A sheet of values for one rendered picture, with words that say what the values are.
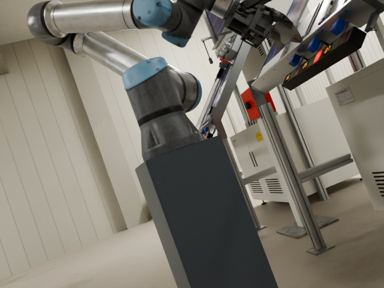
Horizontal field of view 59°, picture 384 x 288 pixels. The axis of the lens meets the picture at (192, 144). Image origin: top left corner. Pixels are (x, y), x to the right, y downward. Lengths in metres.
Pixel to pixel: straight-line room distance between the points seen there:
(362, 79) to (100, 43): 0.93
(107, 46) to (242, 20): 0.39
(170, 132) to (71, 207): 4.23
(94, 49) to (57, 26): 0.13
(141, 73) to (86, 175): 4.20
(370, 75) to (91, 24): 0.95
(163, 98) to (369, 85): 0.85
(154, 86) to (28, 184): 4.30
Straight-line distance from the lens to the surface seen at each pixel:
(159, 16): 0.81
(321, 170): 1.53
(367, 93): 1.41
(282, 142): 1.45
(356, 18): 0.94
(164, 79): 0.80
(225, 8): 0.94
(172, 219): 0.71
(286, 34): 0.97
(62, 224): 4.94
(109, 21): 0.90
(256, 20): 0.93
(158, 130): 0.76
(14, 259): 5.05
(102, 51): 1.06
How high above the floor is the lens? 0.51
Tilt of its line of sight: 3 degrees up
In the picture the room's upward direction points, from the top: 20 degrees counter-clockwise
